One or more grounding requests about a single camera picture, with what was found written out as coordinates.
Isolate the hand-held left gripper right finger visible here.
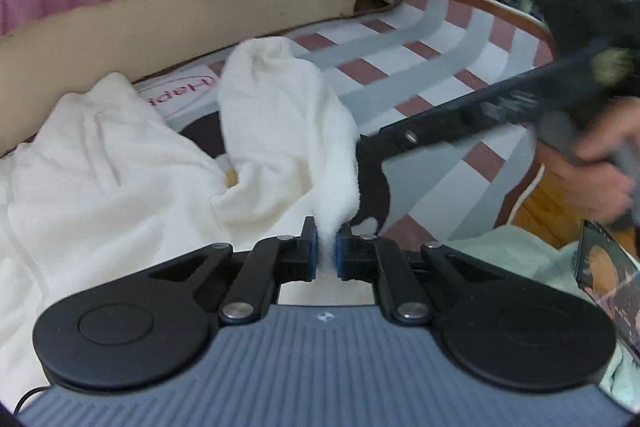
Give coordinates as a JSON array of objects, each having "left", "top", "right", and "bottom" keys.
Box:
[{"left": 336, "top": 227, "right": 506, "bottom": 327}]

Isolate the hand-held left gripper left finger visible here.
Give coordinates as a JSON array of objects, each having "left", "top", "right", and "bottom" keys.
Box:
[{"left": 150, "top": 216, "right": 319, "bottom": 325}]

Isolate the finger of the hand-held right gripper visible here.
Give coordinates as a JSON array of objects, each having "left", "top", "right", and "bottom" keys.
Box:
[{"left": 357, "top": 42, "right": 608, "bottom": 158}]

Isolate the cream fleece jacket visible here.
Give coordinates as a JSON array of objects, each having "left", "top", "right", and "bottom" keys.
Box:
[{"left": 0, "top": 36, "right": 362, "bottom": 413}]

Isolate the person's right hand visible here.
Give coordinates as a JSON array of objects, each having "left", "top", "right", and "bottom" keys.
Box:
[{"left": 542, "top": 99, "right": 640, "bottom": 228}]

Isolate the striped cartoon floor mat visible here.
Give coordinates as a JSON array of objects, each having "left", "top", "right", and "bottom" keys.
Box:
[{"left": 132, "top": 0, "right": 558, "bottom": 258}]

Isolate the pale green cloth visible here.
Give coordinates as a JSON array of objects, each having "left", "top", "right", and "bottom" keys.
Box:
[{"left": 445, "top": 224, "right": 640, "bottom": 408}]

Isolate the dark printed book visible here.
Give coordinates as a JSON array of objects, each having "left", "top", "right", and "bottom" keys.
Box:
[{"left": 575, "top": 221, "right": 640, "bottom": 348}]

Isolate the thin black cable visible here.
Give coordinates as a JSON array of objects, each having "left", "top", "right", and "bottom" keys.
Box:
[{"left": 14, "top": 386, "right": 48, "bottom": 414}]

